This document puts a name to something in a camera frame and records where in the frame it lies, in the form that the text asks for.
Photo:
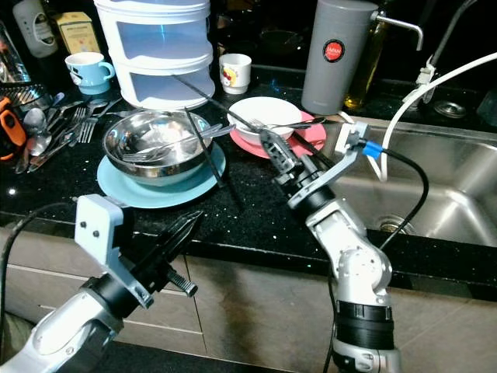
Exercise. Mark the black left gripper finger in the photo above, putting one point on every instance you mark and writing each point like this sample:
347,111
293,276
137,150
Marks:
186,245
171,242

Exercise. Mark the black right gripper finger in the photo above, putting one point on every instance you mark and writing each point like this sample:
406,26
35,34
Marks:
278,151
300,163

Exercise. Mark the light blue plate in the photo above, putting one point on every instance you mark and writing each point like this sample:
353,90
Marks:
163,196

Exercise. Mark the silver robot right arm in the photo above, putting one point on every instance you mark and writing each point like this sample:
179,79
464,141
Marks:
361,280

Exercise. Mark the pink plate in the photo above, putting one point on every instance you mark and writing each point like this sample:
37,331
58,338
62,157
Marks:
252,149

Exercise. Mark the white bowl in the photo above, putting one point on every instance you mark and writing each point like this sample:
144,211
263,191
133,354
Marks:
268,109

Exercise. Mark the black chopstick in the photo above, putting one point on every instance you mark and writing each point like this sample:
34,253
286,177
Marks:
213,100
208,148

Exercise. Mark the white printed cup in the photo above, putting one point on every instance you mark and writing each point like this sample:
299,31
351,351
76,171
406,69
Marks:
234,74

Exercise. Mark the brown cabinet front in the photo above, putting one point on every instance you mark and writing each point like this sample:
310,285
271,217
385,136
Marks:
241,318

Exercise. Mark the steel fork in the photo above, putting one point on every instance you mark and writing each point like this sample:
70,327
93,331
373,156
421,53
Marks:
140,153
87,130

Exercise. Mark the sink drain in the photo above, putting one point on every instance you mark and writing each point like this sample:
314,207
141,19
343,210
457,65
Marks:
393,225

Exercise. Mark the yellow oil bottle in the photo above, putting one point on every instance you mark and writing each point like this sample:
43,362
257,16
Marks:
361,78

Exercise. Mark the black bowl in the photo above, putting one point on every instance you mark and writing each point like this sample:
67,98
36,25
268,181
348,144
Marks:
281,40

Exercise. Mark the round steel counter fitting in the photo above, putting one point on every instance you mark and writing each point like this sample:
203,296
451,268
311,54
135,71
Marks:
450,109

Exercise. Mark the steel sink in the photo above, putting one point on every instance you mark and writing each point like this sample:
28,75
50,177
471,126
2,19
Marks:
466,175

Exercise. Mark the white stacked container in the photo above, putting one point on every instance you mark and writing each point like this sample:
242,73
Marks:
151,39

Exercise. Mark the chrome tap spout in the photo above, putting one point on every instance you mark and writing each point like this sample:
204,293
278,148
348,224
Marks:
404,22

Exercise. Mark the blue mug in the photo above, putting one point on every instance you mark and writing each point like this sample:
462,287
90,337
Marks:
85,74

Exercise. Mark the orange black tool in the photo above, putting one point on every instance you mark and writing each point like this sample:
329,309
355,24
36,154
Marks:
8,124

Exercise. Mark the yellow box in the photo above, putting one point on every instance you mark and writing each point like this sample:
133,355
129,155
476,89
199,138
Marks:
76,33

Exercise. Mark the grey bottle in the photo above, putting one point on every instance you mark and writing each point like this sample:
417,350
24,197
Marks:
35,27

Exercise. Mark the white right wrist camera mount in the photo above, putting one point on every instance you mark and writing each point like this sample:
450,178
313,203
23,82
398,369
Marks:
357,138

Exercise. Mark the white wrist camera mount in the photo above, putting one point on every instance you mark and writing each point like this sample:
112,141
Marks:
97,225
357,138

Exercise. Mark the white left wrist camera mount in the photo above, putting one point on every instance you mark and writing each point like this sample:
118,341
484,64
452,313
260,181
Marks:
97,225

